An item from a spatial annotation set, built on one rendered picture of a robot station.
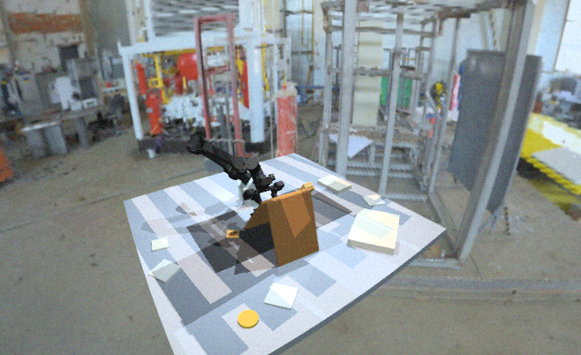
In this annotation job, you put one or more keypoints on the tan letter tile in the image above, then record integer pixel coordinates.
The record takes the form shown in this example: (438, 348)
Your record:
(232, 234)

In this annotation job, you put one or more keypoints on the yellow round disc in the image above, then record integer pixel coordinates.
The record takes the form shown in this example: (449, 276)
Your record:
(248, 319)

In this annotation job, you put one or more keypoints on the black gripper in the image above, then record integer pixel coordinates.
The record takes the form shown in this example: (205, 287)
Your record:
(255, 194)

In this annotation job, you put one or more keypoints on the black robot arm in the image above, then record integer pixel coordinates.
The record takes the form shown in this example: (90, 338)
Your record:
(236, 167)

